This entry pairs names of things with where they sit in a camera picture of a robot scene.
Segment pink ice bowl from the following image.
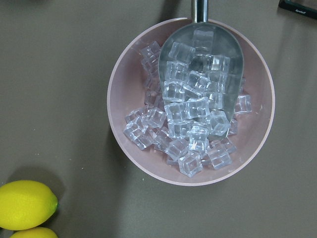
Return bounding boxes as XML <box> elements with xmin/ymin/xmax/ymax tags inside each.
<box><xmin>107</xmin><ymin>18</ymin><xmax>275</xmax><ymax>186</ymax></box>

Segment steel ice scoop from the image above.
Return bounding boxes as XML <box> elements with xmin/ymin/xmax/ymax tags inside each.
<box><xmin>158</xmin><ymin>0</ymin><xmax>244</xmax><ymax>138</ymax></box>

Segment upper whole yellow lemon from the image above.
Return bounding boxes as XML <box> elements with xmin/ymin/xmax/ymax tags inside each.
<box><xmin>0</xmin><ymin>180</ymin><xmax>58</xmax><ymax>231</ymax></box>

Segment whole yellow lemon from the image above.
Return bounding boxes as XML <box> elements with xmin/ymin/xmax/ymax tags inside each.
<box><xmin>10</xmin><ymin>227</ymin><xmax>58</xmax><ymax>238</ymax></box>
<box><xmin>0</xmin><ymin>180</ymin><xmax>58</xmax><ymax>231</ymax></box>

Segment lower whole yellow lemon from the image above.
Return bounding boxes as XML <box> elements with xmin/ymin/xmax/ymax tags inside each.
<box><xmin>10</xmin><ymin>227</ymin><xmax>58</xmax><ymax>238</ymax></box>

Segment dark tray box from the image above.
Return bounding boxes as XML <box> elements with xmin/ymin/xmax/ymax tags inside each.
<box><xmin>278</xmin><ymin>0</ymin><xmax>317</xmax><ymax>19</ymax></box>

